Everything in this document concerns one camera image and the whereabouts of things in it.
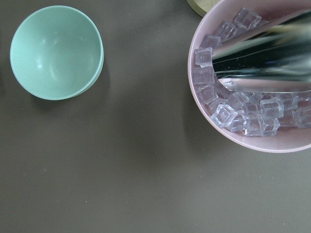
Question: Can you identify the metal ice scoop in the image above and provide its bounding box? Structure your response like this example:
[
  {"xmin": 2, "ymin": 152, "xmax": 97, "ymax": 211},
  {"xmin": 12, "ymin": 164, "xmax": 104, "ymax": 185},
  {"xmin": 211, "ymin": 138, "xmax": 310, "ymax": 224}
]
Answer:
[{"xmin": 212, "ymin": 9, "xmax": 311, "ymax": 93}]

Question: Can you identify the pink bowl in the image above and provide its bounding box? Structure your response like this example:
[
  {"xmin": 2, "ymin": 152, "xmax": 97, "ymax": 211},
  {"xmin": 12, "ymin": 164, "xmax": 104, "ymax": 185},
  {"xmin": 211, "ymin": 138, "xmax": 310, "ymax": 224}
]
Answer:
[{"xmin": 188, "ymin": 0, "xmax": 311, "ymax": 153}]

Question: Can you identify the green bowl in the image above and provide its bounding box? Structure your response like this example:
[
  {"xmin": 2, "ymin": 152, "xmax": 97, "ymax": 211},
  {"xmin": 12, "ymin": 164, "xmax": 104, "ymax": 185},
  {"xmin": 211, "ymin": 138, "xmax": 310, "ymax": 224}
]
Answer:
[{"xmin": 10, "ymin": 5, "xmax": 104, "ymax": 100}]

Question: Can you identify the wooden stand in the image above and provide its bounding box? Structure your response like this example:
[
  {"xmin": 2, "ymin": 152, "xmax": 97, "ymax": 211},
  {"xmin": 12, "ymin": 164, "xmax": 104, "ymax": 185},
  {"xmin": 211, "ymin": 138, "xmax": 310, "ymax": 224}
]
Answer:
[{"xmin": 187, "ymin": 0, "xmax": 219, "ymax": 17}]

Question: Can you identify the clear ice cube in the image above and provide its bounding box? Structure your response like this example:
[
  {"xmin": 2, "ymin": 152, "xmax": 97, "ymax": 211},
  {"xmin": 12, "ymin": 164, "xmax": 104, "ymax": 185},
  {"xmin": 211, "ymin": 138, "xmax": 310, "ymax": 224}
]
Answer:
[
  {"xmin": 233, "ymin": 7, "xmax": 262, "ymax": 30},
  {"xmin": 211, "ymin": 104, "xmax": 238, "ymax": 128},
  {"xmin": 259, "ymin": 97, "xmax": 284, "ymax": 119},
  {"xmin": 194, "ymin": 47, "xmax": 213, "ymax": 67}
]

